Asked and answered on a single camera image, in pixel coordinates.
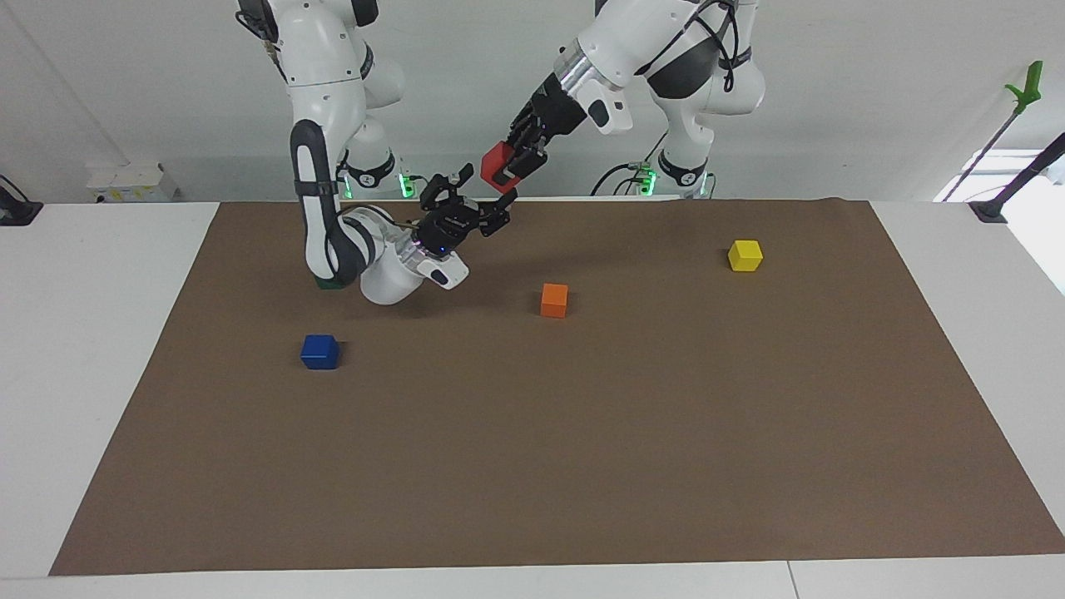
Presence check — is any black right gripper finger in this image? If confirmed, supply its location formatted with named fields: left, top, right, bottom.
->
left=420, top=164, right=475, bottom=210
left=476, top=190, right=518, bottom=238

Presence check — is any red wooden block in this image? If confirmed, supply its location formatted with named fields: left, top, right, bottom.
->
left=480, top=140, right=523, bottom=195

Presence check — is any blue wooden block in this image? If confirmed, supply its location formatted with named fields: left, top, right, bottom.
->
left=300, top=334, right=340, bottom=370

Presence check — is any brown paper table mat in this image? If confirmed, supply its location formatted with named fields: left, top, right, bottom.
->
left=48, top=197, right=1065, bottom=577

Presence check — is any white cardboard box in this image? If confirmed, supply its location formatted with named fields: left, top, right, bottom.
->
left=86, top=161, right=179, bottom=204

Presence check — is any black table clamp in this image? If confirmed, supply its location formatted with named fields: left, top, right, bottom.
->
left=0, top=174, right=44, bottom=227

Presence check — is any black stand with pole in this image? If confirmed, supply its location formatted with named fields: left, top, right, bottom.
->
left=968, top=131, right=1065, bottom=224

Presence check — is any green-tipped thin rod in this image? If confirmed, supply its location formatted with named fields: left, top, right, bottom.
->
left=940, top=60, right=1045, bottom=203

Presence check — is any black base cable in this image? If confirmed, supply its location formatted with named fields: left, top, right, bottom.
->
left=590, top=161, right=662, bottom=199

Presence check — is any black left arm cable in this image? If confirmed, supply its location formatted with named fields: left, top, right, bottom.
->
left=649, top=0, right=755, bottom=94

